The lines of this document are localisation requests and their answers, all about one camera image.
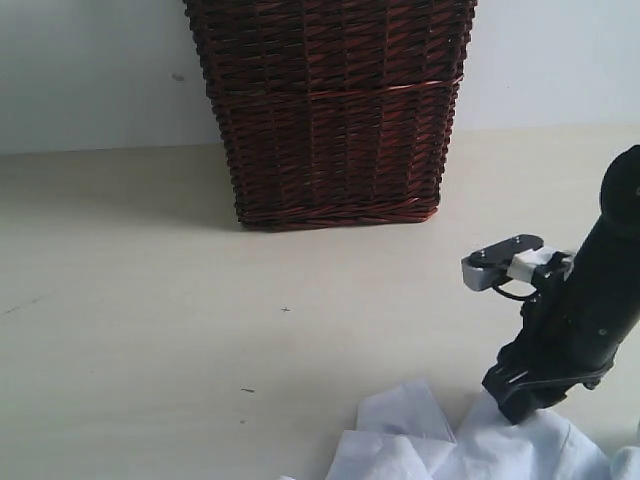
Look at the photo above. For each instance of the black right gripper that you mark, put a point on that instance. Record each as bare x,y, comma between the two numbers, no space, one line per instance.
534,371

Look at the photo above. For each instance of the white t-shirt with red logo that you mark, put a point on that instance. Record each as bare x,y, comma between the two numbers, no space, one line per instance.
403,433

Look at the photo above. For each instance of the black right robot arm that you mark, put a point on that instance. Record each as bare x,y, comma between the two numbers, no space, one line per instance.
582,309

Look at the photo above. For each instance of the dark brown wicker basket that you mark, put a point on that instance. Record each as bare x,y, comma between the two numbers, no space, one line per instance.
333,113

